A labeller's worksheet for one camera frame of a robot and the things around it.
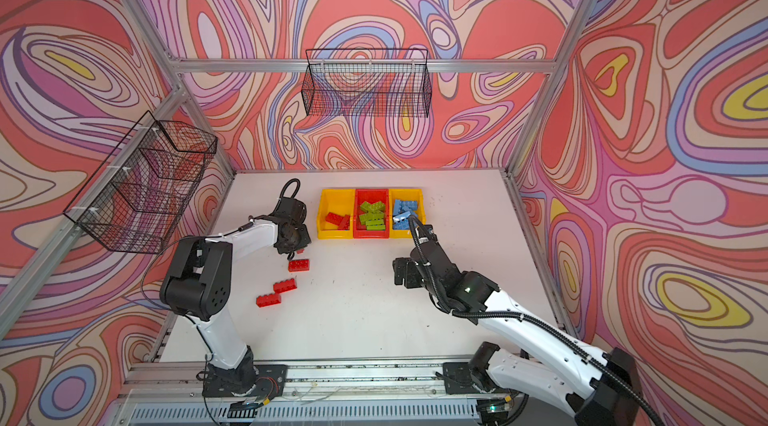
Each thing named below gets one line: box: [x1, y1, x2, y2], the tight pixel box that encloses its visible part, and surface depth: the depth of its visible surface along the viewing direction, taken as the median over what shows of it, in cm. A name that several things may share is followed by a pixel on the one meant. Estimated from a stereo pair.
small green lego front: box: [366, 221, 386, 231], surface depth 102 cm
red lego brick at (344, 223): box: [338, 215, 350, 231], surface depth 103 cm
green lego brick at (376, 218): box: [359, 211, 385, 226], surface depth 103 cm
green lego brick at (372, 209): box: [360, 201, 385, 217], surface depth 107 cm
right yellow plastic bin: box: [388, 188, 426, 239], surface depth 103 cm
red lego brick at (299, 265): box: [288, 259, 310, 272], surface depth 95 cm
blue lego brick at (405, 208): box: [393, 199, 418, 217], surface depth 107 cm
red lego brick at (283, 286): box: [273, 278, 297, 294], surface depth 90 cm
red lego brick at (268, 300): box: [256, 293, 282, 308], surface depth 87 cm
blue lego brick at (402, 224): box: [394, 218, 410, 230], surface depth 101 cm
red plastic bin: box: [353, 188, 389, 239], surface depth 103 cm
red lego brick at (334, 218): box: [325, 212, 344, 226], surface depth 104 cm
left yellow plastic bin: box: [316, 189, 355, 240], surface depth 104 cm
